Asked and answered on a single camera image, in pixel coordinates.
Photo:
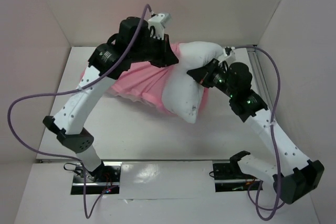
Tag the white pillow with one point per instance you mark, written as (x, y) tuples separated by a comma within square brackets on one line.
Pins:
[(182, 95)]

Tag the aluminium frame rail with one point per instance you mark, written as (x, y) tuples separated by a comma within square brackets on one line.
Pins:
[(259, 76)]

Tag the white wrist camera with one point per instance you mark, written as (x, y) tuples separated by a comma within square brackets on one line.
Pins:
[(157, 24), (228, 55)]

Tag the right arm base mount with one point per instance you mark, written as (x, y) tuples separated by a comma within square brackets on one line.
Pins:
[(227, 179)]

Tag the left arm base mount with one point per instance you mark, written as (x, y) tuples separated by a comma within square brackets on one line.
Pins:
[(108, 182)]

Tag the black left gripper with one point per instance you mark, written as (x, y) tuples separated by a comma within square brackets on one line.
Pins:
[(167, 57)]

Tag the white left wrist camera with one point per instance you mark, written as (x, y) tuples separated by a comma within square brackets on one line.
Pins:
[(157, 24)]

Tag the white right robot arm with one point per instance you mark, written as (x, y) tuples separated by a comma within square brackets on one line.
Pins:
[(295, 174)]

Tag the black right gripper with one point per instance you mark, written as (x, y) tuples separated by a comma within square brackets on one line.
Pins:
[(200, 73)]

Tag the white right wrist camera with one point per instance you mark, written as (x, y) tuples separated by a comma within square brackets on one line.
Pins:
[(228, 55)]

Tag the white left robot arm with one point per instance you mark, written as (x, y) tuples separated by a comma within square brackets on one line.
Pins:
[(68, 124)]

